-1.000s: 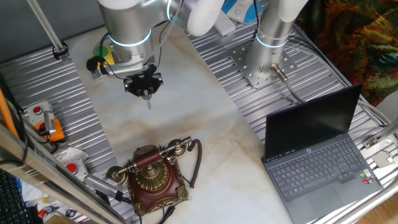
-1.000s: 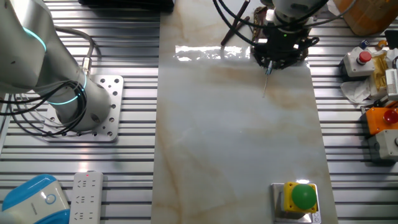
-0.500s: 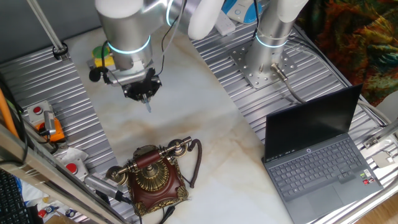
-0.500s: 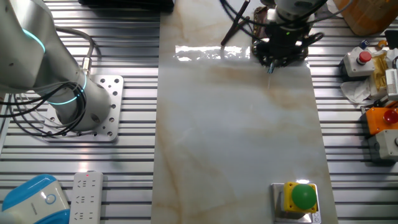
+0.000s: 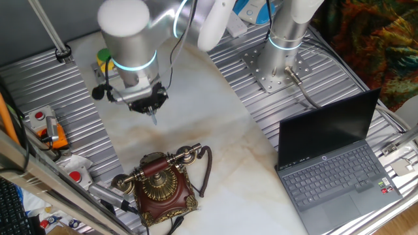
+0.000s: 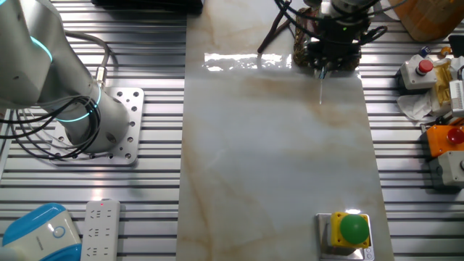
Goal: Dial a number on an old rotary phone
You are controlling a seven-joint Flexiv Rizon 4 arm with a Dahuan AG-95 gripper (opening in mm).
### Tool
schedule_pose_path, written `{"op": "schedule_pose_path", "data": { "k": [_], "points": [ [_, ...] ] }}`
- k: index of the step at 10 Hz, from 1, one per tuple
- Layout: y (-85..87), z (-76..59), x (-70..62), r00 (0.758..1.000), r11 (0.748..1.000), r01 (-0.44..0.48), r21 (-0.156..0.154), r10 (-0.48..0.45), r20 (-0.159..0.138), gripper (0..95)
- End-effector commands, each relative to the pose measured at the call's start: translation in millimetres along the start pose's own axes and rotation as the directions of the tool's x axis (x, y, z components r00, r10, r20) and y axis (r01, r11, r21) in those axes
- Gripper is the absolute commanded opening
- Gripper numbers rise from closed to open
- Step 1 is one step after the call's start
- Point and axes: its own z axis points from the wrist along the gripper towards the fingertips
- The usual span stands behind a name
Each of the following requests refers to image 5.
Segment small silver camera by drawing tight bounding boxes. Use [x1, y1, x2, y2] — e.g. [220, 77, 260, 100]
[45, 116, 60, 143]

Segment silver metal bracket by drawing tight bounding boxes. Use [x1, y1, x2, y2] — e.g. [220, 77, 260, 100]
[381, 125, 418, 157]

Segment orange emergency stop box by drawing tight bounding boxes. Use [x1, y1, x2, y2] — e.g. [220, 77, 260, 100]
[36, 123, 69, 149]

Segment silver metal pole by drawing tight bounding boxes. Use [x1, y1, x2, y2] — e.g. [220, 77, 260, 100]
[27, 0, 71, 63]

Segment ribbed silver camera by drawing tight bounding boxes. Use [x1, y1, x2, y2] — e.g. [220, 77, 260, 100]
[88, 181, 131, 212]

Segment black keyboard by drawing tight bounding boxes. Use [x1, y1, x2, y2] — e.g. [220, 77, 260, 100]
[0, 178, 37, 235]

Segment white crumpled tissue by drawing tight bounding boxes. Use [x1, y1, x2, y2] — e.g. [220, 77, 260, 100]
[58, 154, 94, 174]

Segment black base cable bundle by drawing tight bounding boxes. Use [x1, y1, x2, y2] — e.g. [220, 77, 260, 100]
[265, 0, 274, 43]

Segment brown gold phone handset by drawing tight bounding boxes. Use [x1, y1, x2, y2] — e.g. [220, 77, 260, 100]
[110, 142, 203, 194]

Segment grey cable bundle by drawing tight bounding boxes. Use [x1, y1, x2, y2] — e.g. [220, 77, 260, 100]
[300, 39, 415, 131]

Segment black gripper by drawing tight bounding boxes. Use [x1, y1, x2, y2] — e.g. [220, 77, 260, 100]
[129, 83, 169, 114]

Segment small square metal plate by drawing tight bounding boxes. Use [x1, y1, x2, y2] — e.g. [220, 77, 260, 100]
[390, 158, 415, 177]

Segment black pole clamp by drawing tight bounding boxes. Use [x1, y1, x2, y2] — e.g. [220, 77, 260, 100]
[54, 44, 72, 65]

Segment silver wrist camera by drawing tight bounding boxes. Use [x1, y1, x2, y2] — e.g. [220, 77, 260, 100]
[111, 86, 154, 105]

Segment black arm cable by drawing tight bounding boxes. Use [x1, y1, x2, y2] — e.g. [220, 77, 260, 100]
[104, 0, 199, 101]

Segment grey box red button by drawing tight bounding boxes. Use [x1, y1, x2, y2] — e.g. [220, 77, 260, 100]
[27, 104, 57, 131]

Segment blue white round device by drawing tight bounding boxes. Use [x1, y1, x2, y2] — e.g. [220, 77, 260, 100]
[232, 0, 277, 25]

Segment silver robot mounting plate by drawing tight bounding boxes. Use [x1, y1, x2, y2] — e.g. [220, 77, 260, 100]
[241, 42, 313, 95]

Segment white power strip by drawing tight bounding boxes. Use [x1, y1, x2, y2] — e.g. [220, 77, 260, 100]
[225, 11, 248, 39]

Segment white chair back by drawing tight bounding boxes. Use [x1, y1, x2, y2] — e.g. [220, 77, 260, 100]
[393, 94, 418, 130]

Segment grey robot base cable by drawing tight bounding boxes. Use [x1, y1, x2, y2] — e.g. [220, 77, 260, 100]
[283, 66, 323, 109]

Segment aluminium frame bar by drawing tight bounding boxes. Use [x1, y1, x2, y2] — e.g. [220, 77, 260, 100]
[0, 130, 135, 235]

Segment black phone line cable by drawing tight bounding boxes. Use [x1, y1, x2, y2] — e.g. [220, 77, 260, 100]
[166, 215, 185, 235]

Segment white box red button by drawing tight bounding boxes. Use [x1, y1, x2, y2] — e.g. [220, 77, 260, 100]
[67, 165, 94, 190]

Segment orange pole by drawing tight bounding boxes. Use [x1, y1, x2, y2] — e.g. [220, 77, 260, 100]
[0, 93, 20, 146]

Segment colourful patterned cloth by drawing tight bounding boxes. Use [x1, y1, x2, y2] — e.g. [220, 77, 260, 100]
[310, 0, 418, 112]

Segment dark grey laptop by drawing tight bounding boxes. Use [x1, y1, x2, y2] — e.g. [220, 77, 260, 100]
[275, 87, 403, 235]

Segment brown gold rotary phone base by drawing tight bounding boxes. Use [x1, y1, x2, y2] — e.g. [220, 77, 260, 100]
[132, 151, 199, 228]

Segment green button yellow box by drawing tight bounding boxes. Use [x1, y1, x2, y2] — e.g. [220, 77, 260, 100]
[96, 48, 115, 73]

